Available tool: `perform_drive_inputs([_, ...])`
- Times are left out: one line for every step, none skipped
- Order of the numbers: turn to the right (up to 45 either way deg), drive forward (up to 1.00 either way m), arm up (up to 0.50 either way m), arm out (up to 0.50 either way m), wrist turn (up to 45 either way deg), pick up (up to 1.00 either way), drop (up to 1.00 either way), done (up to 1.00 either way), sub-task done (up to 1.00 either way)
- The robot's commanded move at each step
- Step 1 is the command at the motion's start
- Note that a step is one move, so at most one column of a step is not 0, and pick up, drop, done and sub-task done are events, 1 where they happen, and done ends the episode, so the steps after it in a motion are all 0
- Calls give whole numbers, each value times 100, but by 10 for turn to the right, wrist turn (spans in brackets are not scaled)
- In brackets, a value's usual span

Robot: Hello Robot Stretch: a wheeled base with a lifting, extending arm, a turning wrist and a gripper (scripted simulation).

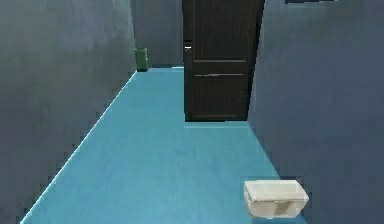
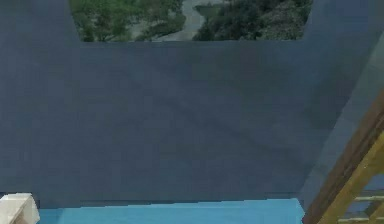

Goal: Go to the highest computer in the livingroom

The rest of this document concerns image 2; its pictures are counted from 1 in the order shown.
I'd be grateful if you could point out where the brown wooden shelf unit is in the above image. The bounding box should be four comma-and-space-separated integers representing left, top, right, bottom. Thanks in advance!
301, 90, 384, 224

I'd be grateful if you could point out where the window with green outdoor view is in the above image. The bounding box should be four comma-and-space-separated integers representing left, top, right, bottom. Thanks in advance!
69, 0, 314, 43

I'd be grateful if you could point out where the white box-shaped furniture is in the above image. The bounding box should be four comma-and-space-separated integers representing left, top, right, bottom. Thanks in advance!
0, 192, 41, 224

